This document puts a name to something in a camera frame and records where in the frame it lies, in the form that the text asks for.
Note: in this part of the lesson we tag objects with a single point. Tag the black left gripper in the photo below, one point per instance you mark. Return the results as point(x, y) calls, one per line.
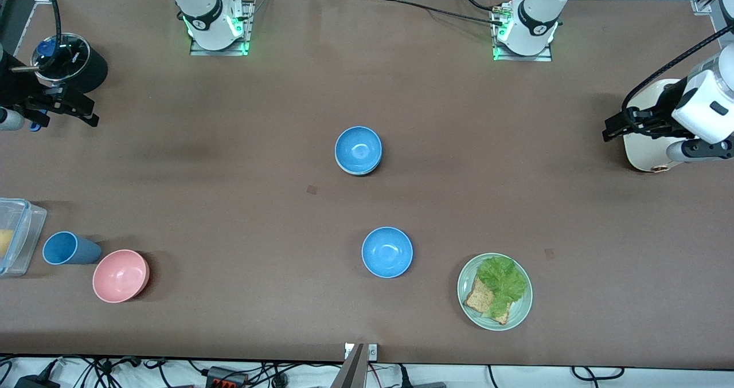
point(664, 112)

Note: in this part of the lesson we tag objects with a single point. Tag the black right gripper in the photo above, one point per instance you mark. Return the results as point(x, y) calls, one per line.
point(16, 93)

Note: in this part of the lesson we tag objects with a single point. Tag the blue plastic bowl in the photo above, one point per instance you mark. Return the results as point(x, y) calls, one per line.
point(387, 252)
point(358, 147)

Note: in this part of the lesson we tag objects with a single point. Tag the light green bowl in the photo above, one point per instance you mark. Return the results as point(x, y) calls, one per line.
point(360, 173)

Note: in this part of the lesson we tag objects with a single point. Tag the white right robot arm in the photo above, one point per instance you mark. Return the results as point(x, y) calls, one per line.
point(203, 10)

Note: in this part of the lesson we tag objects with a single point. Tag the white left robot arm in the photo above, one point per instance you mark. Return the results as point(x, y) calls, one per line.
point(533, 4)

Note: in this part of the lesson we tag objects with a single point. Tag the pink plastic bowl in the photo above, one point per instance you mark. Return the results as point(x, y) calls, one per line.
point(119, 276)

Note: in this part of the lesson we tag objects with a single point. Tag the white toaster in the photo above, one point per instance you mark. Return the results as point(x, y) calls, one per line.
point(645, 156)

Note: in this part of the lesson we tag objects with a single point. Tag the black round pot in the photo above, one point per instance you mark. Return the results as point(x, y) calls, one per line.
point(97, 70)

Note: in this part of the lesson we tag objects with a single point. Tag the glass lid blue knob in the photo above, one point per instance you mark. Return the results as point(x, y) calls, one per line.
point(74, 55)

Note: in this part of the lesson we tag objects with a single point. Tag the clear plastic container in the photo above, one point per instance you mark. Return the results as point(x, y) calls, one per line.
point(26, 233)

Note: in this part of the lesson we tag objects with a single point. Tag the blue plastic cup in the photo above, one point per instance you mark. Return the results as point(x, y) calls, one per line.
point(66, 249)

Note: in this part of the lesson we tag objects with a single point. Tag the yellow food piece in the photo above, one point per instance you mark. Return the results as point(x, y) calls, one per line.
point(4, 242)

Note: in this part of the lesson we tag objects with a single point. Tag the green lettuce leaf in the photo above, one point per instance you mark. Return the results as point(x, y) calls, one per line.
point(504, 279)

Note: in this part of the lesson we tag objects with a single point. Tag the light green plate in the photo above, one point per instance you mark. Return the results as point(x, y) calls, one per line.
point(519, 310)

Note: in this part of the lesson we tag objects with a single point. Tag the brown bread slice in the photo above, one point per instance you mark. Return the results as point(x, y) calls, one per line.
point(479, 301)

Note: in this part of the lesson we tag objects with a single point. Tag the brown tape patch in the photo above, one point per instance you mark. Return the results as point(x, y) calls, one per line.
point(312, 189)

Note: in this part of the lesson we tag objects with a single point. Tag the black power adapter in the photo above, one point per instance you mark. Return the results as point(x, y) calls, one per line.
point(37, 382)

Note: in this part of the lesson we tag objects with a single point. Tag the black red power strip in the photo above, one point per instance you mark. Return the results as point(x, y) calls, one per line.
point(226, 379)

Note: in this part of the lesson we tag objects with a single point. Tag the grey metal pole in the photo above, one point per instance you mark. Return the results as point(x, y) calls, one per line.
point(351, 373)

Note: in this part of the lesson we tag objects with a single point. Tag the small metal bracket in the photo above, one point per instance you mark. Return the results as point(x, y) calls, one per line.
point(373, 352)

